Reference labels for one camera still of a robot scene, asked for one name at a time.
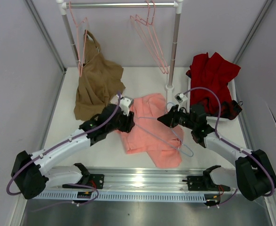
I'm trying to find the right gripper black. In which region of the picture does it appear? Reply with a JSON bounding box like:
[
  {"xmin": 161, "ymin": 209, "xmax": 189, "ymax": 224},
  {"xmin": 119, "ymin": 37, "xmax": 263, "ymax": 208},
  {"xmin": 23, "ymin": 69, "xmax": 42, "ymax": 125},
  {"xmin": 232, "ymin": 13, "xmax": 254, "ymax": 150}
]
[{"xmin": 157, "ymin": 105, "xmax": 196, "ymax": 130}]

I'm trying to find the blue wire hanger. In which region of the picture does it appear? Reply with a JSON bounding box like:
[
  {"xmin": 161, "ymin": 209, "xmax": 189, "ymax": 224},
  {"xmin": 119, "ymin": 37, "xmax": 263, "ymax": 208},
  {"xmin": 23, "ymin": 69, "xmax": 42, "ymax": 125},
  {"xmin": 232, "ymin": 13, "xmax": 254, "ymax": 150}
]
[{"xmin": 134, "ymin": 102, "xmax": 194, "ymax": 157}]

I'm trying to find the pink skirt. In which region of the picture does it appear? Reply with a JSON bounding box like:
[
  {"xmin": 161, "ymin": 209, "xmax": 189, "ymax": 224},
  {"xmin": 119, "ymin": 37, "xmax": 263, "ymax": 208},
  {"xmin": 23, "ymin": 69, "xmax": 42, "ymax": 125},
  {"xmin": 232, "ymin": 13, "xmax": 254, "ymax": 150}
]
[{"xmin": 119, "ymin": 93, "xmax": 182, "ymax": 169}]

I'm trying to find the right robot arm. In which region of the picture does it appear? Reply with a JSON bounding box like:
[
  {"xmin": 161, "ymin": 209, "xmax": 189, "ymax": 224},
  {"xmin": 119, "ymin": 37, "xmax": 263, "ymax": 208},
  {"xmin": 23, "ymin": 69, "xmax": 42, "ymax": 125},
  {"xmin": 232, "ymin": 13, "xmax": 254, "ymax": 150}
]
[{"xmin": 157, "ymin": 105, "xmax": 276, "ymax": 201}]

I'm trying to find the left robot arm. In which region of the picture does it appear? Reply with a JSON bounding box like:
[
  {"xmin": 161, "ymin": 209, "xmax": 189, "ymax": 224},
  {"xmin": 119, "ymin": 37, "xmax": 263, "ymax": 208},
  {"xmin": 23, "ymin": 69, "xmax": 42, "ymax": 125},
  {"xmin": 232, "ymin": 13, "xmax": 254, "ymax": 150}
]
[{"xmin": 11, "ymin": 104, "xmax": 135, "ymax": 200}]

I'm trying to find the pink hanger right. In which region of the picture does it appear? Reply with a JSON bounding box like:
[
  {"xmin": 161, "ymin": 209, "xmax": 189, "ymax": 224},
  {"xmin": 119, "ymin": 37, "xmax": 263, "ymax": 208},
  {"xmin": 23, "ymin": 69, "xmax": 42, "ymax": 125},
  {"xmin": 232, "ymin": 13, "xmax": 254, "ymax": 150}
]
[{"xmin": 135, "ymin": 0, "xmax": 169, "ymax": 74}]

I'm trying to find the pink hanger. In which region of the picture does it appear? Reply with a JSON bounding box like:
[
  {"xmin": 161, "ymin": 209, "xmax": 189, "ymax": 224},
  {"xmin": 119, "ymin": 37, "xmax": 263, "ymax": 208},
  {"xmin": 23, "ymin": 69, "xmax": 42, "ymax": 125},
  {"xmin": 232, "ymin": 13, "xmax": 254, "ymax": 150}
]
[
  {"xmin": 69, "ymin": 1, "xmax": 88, "ymax": 78},
  {"xmin": 135, "ymin": 0, "xmax": 169, "ymax": 74},
  {"xmin": 130, "ymin": 13, "xmax": 167, "ymax": 74}
]

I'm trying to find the pink hanger middle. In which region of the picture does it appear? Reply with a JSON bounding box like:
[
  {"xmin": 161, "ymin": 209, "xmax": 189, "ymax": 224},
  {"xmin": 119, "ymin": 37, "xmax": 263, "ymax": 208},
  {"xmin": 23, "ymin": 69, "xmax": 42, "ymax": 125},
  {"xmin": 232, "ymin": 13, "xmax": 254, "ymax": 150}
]
[{"xmin": 130, "ymin": 13, "xmax": 167, "ymax": 74}]

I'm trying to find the pink hanger far left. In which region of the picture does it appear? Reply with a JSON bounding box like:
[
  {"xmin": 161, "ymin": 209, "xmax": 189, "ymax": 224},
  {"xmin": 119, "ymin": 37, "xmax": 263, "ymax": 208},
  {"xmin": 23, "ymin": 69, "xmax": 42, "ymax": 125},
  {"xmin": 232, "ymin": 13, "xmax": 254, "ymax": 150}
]
[{"xmin": 69, "ymin": 1, "xmax": 88, "ymax": 78}]

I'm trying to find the tan brown garment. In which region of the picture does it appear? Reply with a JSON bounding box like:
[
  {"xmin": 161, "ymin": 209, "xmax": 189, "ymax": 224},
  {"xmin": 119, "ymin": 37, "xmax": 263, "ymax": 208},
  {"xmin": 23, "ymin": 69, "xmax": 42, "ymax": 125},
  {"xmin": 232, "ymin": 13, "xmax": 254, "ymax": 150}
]
[{"xmin": 74, "ymin": 31, "xmax": 126, "ymax": 121}]

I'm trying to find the red garment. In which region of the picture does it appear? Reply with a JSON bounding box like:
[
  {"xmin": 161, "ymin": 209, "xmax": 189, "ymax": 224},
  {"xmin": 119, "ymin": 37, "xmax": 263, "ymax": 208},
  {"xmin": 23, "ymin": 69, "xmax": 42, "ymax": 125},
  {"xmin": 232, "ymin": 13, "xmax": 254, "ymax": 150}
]
[{"xmin": 186, "ymin": 52, "xmax": 242, "ymax": 120}]

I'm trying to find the white laundry basket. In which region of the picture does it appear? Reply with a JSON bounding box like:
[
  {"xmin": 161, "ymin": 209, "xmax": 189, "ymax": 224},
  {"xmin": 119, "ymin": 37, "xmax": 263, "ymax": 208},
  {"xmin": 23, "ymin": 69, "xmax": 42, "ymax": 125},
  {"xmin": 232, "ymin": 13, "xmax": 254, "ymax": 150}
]
[{"xmin": 188, "ymin": 76, "xmax": 237, "ymax": 122}]

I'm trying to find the metal clothes rack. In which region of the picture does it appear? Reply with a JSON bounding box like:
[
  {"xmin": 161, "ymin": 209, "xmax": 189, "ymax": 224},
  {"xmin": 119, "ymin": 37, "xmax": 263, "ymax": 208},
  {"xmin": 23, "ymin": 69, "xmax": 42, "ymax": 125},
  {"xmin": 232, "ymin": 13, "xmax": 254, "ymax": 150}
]
[{"xmin": 56, "ymin": 0, "xmax": 183, "ymax": 102}]

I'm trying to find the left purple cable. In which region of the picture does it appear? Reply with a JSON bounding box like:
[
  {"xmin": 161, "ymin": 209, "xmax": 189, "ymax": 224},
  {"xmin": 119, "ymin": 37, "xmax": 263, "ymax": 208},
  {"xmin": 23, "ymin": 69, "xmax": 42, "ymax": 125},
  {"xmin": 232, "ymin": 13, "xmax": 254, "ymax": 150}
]
[{"xmin": 6, "ymin": 90, "xmax": 122, "ymax": 208}]

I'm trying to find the purple cable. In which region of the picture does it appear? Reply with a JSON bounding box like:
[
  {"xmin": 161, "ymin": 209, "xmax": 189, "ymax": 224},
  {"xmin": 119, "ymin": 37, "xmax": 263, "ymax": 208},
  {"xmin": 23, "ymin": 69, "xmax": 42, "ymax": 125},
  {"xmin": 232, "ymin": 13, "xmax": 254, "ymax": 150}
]
[
  {"xmin": 183, "ymin": 87, "xmax": 276, "ymax": 209},
  {"xmin": 6, "ymin": 90, "xmax": 122, "ymax": 208}
]

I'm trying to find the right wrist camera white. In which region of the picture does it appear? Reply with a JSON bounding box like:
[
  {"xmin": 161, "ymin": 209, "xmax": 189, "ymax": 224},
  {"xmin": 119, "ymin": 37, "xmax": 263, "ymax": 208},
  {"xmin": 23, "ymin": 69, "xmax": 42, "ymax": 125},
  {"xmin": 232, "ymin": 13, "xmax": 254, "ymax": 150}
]
[{"xmin": 174, "ymin": 93, "xmax": 188, "ymax": 110}]

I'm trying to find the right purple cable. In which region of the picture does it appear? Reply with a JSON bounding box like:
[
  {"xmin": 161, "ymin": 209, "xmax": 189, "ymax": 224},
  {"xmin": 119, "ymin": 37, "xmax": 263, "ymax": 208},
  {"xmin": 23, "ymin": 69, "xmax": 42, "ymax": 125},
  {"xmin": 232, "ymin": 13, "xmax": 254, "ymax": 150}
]
[{"xmin": 183, "ymin": 87, "xmax": 276, "ymax": 209}]

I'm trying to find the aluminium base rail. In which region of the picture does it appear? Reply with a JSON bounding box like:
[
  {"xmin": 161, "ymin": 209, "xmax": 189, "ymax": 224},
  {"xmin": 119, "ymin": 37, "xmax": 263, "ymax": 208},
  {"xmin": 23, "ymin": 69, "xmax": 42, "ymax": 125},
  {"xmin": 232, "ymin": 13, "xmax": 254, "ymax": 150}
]
[{"xmin": 19, "ymin": 167, "xmax": 275, "ymax": 194}]

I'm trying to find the left black mount plate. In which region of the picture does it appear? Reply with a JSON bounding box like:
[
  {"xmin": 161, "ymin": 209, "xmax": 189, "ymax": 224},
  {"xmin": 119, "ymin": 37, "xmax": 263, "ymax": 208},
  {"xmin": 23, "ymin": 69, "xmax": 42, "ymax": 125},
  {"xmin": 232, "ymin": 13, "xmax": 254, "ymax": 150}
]
[{"xmin": 62, "ymin": 174, "xmax": 104, "ymax": 189}]

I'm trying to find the black mount plate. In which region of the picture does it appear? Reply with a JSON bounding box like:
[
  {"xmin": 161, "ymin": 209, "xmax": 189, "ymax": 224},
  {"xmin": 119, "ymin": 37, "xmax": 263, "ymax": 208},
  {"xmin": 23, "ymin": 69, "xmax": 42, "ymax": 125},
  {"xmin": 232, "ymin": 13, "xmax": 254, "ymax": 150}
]
[
  {"xmin": 182, "ymin": 176, "xmax": 231, "ymax": 192},
  {"xmin": 62, "ymin": 174, "xmax": 104, "ymax": 189}
]

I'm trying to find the right black mount plate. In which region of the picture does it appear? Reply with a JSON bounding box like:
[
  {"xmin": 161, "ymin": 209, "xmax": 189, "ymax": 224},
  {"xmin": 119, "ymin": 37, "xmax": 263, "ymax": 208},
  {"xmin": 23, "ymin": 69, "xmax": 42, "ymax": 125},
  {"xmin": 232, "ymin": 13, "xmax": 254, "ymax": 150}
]
[{"xmin": 182, "ymin": 176, "xmax": 231, "ymax": 192}]

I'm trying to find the white slotted cable duct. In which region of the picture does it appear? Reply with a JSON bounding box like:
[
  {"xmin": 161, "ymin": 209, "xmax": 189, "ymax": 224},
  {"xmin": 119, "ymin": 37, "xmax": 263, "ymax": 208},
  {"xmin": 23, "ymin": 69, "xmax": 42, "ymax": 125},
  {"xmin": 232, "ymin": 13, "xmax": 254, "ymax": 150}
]
[{"xmin": 35, "ymin": 191, "xmax": 206, "ymax": 203}]

